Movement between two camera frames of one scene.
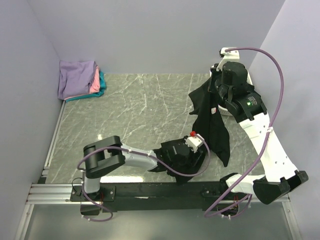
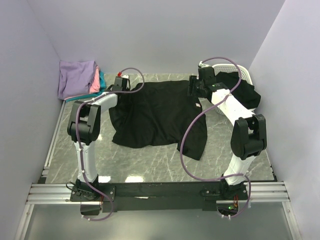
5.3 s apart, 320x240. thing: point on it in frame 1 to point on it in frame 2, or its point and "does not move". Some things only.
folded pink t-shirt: (95, 86) does not move
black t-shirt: (209, 121) to (156, 114)
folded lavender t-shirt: (76, 78) does not move
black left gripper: (194, 157) to (128, 88)
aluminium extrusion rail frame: (42, 193) does not move
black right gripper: (215, 74) to (193, 81)
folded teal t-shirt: (103, 87) does not move
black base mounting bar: (189, 197) does not move
